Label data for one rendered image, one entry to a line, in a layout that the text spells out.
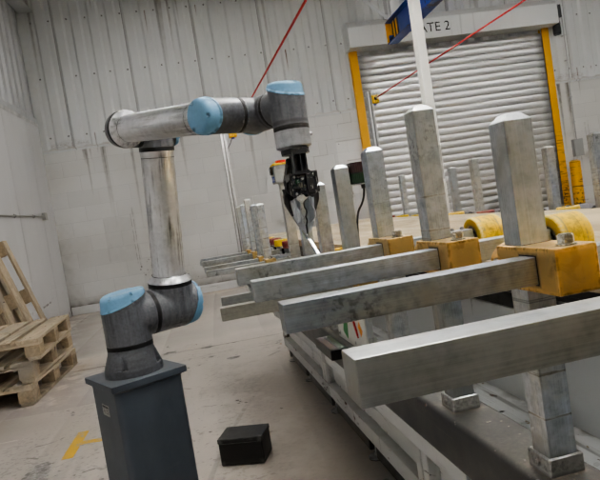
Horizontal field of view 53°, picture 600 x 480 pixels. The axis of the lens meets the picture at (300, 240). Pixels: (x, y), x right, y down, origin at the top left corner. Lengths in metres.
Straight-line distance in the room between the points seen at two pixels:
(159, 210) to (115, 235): 7.34
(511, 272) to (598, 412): 0.46
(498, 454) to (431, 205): 0.37
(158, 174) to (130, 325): 0.50
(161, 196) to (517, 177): 1.50
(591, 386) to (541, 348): 0.68
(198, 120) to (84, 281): 8.08
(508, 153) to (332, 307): 0.27
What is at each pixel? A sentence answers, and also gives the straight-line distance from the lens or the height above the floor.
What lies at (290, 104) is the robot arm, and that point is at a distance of 1.49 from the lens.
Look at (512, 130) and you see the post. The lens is 0.73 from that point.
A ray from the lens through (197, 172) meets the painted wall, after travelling 9.31.
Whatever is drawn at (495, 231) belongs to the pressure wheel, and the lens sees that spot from 1.21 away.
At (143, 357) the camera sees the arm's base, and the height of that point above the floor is 0.66.
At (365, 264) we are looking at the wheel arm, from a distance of 0.88.
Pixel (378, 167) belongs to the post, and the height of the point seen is 1.11.
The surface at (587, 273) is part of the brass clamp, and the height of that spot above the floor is 0.94.
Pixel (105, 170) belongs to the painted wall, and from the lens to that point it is 9.44.
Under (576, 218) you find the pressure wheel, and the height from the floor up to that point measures 0.97.
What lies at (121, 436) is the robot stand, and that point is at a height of 0.44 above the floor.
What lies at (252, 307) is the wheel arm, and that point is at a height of 0.85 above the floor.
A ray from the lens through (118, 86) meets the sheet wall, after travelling 9.59.
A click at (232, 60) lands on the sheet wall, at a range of 9.61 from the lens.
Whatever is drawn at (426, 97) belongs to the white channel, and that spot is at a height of 1.51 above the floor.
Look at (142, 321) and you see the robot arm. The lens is 2.04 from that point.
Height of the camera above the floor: 1.05
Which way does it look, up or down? 3 degrees down
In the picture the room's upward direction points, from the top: 9 degrees counter-clockwise
